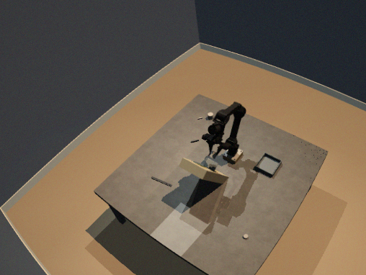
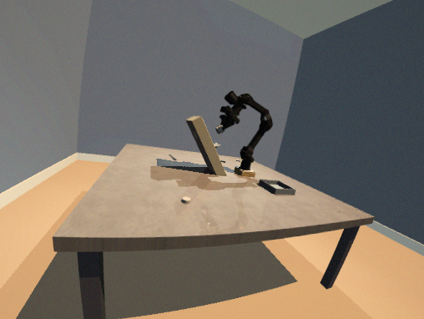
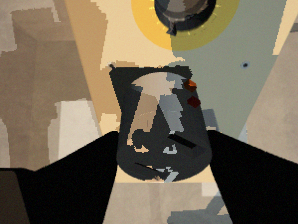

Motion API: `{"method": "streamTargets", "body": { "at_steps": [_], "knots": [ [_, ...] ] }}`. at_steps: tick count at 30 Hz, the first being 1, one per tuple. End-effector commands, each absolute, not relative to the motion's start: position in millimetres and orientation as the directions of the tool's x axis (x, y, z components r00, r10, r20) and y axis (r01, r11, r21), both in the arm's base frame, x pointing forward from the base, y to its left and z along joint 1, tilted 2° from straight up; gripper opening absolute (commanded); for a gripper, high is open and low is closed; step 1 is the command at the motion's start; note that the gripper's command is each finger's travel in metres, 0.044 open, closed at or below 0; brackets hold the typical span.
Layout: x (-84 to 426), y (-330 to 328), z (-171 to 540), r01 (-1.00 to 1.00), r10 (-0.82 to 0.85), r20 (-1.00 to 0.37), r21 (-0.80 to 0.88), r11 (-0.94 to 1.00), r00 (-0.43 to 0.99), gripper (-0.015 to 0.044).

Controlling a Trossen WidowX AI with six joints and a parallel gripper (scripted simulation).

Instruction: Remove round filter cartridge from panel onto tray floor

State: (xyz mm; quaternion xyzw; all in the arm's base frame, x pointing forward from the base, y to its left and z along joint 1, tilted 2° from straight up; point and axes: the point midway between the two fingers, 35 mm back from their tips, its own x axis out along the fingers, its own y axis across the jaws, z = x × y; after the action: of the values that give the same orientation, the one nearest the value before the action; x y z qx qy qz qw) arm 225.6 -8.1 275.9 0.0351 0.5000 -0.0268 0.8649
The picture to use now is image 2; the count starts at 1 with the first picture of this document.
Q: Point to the tan service panel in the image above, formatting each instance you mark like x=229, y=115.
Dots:
x=205, y=144

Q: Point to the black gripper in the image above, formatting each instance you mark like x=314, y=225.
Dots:
x=230, y=119

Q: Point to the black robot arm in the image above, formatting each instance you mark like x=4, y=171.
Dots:
x=265, y=125

